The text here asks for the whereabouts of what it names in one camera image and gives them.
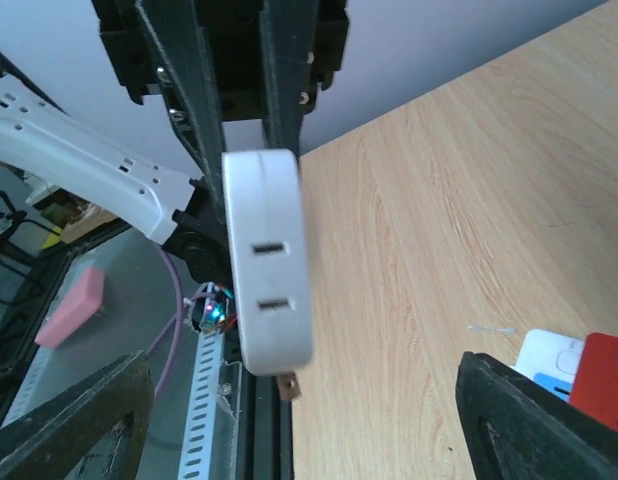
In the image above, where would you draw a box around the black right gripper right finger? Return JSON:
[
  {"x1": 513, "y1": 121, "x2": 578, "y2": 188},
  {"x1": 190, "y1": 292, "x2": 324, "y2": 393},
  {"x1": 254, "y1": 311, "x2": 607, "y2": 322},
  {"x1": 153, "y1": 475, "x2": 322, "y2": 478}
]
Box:
[{"x1": 455, "y1": 352, "x2": 618, "y2": 479}]

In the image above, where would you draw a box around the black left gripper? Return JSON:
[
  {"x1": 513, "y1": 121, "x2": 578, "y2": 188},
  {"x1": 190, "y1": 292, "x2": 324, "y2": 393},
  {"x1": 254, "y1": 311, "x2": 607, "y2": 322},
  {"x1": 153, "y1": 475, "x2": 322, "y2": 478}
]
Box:
[{"x1": 93, "y1": 0, "x2": 349, "y2": 210}]

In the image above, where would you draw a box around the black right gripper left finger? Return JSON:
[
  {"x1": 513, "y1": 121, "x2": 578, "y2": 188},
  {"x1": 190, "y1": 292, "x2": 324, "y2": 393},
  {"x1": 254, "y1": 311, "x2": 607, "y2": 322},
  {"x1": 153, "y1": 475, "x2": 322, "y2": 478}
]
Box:
[{"x1": 0, "y1": 351, "x2": 154, "y2": 479}]

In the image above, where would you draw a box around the red cube socket adapter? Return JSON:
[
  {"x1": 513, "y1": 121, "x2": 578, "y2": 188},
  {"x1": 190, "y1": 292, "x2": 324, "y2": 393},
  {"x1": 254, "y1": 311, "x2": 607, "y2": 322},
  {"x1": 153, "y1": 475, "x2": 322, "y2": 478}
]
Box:
[{"x1": 569, "y1": 332, "x2": 618, "y2": 433}]

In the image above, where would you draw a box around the white plug adapter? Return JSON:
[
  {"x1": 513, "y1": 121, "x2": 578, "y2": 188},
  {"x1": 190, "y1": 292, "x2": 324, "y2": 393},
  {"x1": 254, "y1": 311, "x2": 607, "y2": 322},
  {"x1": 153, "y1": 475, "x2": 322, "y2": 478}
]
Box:
[{"x1": 222, "y1": 149, "x2": 313, "y2": 401}]

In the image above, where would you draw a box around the white multicolour power strip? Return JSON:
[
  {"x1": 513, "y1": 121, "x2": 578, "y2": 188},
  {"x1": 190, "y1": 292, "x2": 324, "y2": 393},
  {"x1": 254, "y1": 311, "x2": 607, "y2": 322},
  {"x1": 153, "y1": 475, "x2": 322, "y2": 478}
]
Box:
[{"x1": 512, "y1": 329, "x2": 585, "y2": 402}]

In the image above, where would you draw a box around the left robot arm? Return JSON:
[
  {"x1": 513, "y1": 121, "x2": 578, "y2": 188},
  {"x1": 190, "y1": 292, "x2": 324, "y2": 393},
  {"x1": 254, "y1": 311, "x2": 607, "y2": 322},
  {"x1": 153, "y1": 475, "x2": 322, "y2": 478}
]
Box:
[{"x1": 0, "y1": 1, "x2": 349, "y2": 286}]

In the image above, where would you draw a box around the pink block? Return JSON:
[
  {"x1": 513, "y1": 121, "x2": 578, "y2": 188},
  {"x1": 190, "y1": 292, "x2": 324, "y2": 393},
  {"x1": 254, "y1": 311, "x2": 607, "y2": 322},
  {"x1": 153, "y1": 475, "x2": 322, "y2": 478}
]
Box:
[{"x1": 34, "y1": 266, "x2": 105, "y2": 349}]

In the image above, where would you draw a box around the light blue slotted cable duct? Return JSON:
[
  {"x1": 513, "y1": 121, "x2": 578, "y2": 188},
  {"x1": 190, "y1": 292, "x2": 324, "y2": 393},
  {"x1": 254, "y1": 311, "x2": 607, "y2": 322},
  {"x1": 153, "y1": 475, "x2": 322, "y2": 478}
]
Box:
[{"x1": 176, "y1": 282, "x2": 225, "y2": 480}]

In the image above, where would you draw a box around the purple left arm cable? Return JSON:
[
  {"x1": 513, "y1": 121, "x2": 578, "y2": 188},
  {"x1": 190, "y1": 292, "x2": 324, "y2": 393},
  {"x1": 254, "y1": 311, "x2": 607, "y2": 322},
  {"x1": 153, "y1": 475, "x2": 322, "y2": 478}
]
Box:
[{"x1": 151, "y1": 244, "x2": 190, "y2": 401}]

